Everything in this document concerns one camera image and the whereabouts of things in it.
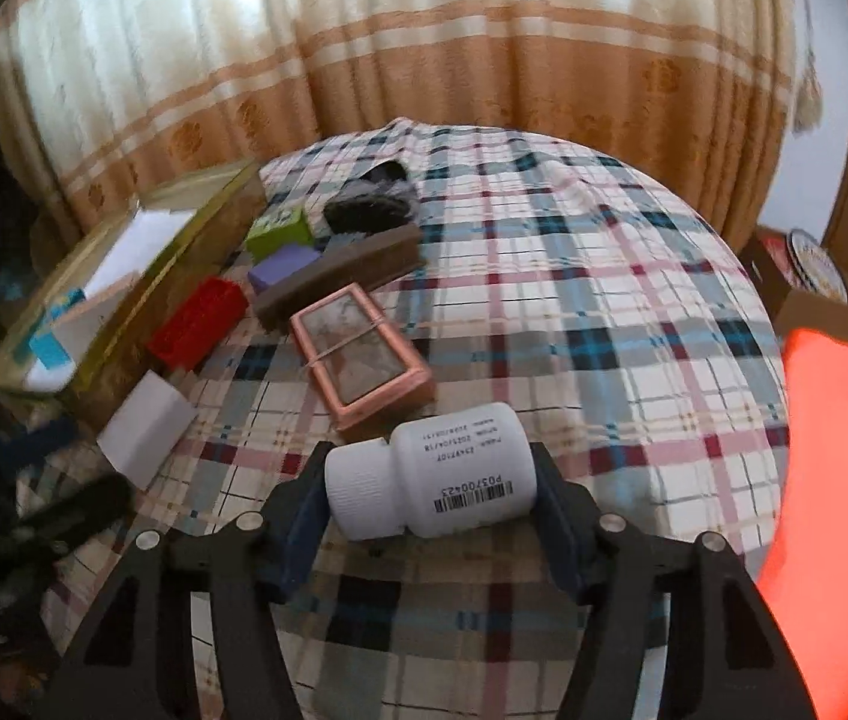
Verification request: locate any round printed plate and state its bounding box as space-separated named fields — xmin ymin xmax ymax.
xmin=787 ymin=229 xmax=848 ymax=297

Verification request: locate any pink box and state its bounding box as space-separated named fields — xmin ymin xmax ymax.
xmin=289 ymin=283 xmax=438 ymax=443

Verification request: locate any green box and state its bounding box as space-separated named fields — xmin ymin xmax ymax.
xmin=245 ymin=208 xmax=314 ymax=260

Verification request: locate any purple box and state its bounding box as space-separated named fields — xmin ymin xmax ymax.
xmin=247 ymin=242 xmax=322 ymax=295

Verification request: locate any brown long box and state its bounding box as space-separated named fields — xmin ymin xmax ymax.
xmin=253 ymin=223 xmax=426 ymax=332

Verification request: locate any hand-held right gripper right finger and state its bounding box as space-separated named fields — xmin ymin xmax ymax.
xmin=529 ymin=441 xmax=819 ymax=720

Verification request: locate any orange cloth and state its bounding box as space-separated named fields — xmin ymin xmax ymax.
xmin=757 ymin=328 xmax=848 ymax=720

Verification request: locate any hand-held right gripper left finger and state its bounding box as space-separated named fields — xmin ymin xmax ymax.
xmin=45 ymin=441 xmax=335 ymax=720

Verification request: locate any white plastic bottle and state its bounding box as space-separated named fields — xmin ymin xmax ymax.
xmin=324 ymin=401 xmax=539 ymax=541

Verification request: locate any white box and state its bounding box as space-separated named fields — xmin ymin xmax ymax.
xmin=96 ymin=370 xmax=200 ymax=490

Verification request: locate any cardboard box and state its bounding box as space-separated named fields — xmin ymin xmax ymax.
xmin=739 ymin=225 xmax=848 ymax=338

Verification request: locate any gold tin box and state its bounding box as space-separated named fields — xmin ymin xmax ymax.
xmin=0 ymin=157 xmax=269 ymax=428

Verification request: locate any plaid bed sheet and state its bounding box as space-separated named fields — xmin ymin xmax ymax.
xmin=38 ymin=118 xmax=792 ymax=720

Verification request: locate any curtain tassel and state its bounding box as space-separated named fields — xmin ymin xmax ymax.
xmin=795 ymin=52 xmax=824 ymax=137

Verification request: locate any beige orange curtain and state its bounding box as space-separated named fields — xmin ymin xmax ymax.
xmin=0 ymin=0 xmax=822 ymax=241

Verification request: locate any red building block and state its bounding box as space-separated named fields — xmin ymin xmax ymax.
xmin=146 ymin=276 xmax=250 ymax=372

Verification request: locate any black pouch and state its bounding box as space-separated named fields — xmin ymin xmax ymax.
xmin=323 ymin=159 xmax=419 ymax=237

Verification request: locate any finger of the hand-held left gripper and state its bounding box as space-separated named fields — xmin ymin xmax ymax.
xmin=15 ymin=474 xmax=134 ymax=541

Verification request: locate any white paper sheet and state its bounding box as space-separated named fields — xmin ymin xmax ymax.
xmin=83 ymin=206 xmax=196 ymax=301

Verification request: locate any red packet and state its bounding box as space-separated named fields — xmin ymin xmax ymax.
xmin=757 ymin=234 xmax=796 ymax=290

